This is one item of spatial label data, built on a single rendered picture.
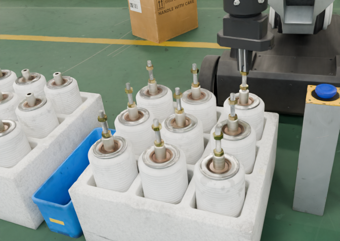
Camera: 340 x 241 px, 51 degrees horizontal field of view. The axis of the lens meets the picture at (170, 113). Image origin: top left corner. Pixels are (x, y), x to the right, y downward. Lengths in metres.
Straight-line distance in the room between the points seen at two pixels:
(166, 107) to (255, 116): 0.23
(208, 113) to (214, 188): 0.27
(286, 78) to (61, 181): 0.71
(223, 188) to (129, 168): 0.21
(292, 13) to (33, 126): 0.86
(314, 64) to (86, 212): 0.80
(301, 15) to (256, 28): 0.52
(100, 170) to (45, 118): 0.30
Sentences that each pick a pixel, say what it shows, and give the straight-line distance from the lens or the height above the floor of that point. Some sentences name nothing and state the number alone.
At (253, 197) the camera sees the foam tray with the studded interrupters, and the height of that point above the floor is 0.18.
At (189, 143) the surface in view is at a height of 0.23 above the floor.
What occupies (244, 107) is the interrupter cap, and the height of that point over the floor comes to 0.25.
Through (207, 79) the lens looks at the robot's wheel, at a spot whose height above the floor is 0.16.
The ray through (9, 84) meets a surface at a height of 0.23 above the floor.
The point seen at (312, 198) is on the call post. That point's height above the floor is 0.05.
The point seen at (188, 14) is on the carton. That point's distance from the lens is 2.02.
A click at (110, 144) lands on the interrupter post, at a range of 0.74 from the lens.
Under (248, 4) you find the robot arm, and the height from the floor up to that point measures 0.50.
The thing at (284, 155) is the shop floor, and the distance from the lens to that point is 1.10.
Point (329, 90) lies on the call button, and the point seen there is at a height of 0.33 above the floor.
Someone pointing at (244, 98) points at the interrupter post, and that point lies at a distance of 0.85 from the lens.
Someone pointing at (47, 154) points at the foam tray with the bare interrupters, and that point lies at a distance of 0.96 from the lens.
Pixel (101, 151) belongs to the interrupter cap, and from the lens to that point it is 0.75.
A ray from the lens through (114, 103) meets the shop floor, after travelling 1.42.
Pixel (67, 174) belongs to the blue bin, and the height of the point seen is 0.08.
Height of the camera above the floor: 0.70
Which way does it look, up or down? 33 degrees down
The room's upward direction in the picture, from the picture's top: 7 degrees counter-clockwise
